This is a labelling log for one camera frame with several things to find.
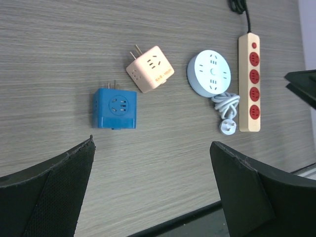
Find black power cord with plug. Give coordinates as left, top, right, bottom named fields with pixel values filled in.
left=227, top=0, right=253, bottom=34

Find blue cube socket adapter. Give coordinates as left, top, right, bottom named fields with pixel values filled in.
left=92, top=83, right=137, bottom=130

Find beige cube socket adapter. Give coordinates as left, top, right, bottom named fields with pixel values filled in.
left=126, top=45, right=175, bottom=93

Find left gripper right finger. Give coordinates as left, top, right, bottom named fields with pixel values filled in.
left=210, top=141, right=316, bottom=237

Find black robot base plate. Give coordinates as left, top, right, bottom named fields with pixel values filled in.
left=131, top=201, right=230, bottom=237

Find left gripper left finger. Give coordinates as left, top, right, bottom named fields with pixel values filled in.
left=0, top=137, right=96, bottom=237

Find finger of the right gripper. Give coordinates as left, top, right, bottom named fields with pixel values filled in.
left=284, top=70, right=316, bottom=109

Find light blue round power socket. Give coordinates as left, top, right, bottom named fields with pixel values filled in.
left=187, top=50, right=240, bottom=135

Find beige power strip red sockets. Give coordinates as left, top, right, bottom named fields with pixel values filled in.
left=238, top=33, right=261, bottom=132

